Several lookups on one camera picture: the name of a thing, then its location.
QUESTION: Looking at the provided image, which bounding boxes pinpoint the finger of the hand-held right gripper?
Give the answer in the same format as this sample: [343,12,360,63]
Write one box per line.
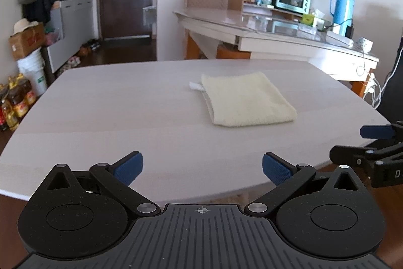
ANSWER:
[329,143,403,166]
[360,122,403,140]

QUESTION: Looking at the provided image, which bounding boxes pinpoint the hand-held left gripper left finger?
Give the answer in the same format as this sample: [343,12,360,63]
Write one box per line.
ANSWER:
[41,151,160,219]

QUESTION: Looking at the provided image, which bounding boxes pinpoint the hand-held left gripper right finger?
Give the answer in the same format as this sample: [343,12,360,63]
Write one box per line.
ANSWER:
[246,152,364,219]

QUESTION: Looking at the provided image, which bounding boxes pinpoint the cream towel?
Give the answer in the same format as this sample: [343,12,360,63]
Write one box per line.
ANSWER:
[189,72,298,128]

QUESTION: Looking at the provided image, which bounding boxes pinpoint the black stand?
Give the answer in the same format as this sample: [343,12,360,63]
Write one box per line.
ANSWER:
[378,36,403,125]

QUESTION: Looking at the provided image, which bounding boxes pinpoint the white power strip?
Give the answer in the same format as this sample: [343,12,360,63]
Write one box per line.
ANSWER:
[326,31,355,47]

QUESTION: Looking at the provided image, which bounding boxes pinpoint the blue thermos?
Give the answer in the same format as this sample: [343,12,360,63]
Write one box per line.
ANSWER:
[330,0,355,36]

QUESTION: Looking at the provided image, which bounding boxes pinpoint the pile of shoes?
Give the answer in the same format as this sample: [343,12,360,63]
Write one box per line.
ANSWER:
[63,39,101,68]

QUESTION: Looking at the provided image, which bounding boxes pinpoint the cluster of cooking oil bottles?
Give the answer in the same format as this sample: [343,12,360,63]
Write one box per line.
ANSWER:
[0,74,38,132]

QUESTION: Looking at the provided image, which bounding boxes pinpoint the green tissue box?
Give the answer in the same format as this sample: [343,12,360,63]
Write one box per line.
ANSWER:
[300,9,325,28]

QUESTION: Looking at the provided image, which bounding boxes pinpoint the white plastic bucket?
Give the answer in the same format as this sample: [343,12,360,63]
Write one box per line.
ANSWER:
[17,48,48,96]

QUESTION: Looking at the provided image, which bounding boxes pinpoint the grey and white cabinet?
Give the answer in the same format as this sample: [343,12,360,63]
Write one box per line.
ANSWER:
[22,0,95,74]

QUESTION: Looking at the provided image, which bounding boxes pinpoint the colourful plastic bags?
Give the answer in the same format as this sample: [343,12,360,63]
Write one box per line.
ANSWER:
[44,25,62,46]

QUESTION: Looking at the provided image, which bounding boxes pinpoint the white glass-topped dining table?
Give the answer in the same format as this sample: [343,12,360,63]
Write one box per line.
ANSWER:
[173,8,380,96]

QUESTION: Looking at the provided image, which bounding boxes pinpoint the brown cardboard box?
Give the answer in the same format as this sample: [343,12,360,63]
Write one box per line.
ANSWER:
[8,22,45,61]

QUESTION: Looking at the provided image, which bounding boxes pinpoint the straw hat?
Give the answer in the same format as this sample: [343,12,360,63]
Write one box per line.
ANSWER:
[13,18,40,36]

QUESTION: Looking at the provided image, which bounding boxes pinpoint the white charging cable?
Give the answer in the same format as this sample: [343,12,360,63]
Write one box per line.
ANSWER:
[356,50,391,107]

